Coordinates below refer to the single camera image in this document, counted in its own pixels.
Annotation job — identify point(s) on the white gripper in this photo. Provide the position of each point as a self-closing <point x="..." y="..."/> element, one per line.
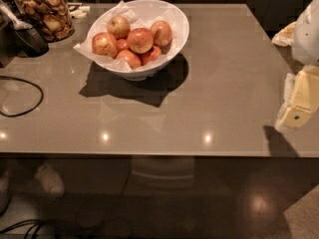
<point x="307" y="37"/>

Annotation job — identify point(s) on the white bowl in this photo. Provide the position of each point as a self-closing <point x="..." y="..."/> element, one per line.
<point x="176" y="24"/>

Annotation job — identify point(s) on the small apple middle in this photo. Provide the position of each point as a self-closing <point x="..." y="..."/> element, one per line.
<point x="122" y="44"/>

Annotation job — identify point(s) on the small white items behind bowl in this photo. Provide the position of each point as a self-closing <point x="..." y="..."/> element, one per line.
<point x="79" y="11"/>

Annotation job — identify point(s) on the white paper liner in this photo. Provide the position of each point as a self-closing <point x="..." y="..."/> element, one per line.
<point x="83" y="48"/>

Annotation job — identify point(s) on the glass jar of dried chips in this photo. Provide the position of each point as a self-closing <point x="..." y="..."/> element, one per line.
<point x="51" y="16"/>

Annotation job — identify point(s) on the white shoe under table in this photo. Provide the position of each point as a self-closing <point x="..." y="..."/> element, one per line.
<point x="50" y="180"/>

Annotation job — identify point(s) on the black appliance with silver handle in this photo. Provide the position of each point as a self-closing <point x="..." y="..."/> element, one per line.
<point x="28" y="41"/>

